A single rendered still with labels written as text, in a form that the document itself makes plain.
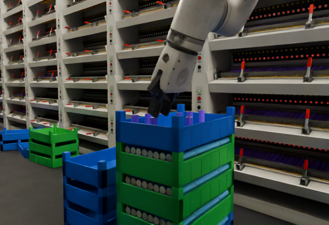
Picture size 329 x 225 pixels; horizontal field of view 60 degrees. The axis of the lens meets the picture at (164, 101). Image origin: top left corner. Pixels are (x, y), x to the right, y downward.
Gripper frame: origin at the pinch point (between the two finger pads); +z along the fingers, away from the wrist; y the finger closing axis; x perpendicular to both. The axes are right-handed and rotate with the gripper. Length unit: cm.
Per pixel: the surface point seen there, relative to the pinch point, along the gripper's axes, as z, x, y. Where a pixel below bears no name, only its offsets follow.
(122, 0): -14, 106, 76
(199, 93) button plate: 10, 24, 63
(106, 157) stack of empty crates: 38, 27, 18
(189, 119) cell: 0.6, -6.1, 4.9
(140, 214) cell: 26.4, -7.7, -2.8
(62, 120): 91, 137, 79
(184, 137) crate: 2.2, -10.0, -1.5
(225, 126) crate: 2.3, -10.1, 19.6
